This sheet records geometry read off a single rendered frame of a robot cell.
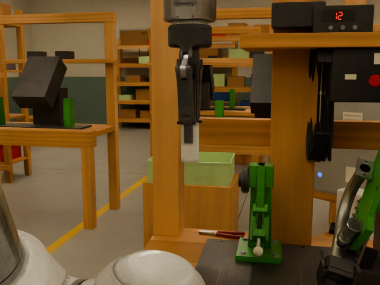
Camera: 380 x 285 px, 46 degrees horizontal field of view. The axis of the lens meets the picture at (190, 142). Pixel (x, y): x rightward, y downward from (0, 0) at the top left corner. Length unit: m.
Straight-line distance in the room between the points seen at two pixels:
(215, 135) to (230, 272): 0.50
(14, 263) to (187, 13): 0.45
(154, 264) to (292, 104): 0.96
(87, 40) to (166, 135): 10.84
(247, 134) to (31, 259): 1.08
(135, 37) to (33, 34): 2.86
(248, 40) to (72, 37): 11.24
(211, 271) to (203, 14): 0.75
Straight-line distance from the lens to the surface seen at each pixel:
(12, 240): 0.53
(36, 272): 0.56
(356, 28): 1.35
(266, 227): 1.34
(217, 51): 8.17
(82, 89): 12.33
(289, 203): 1.49
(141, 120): 10.99
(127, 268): 0.55
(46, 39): 12.81
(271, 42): 1.31
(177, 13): 0.76
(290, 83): 1.43
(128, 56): 11.80
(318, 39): 1.32
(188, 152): 0.80
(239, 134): 1.54
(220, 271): 1.28
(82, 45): 12.32
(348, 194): 1.26
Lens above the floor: 1.44
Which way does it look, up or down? 9 degrees down
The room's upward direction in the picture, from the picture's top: straight up
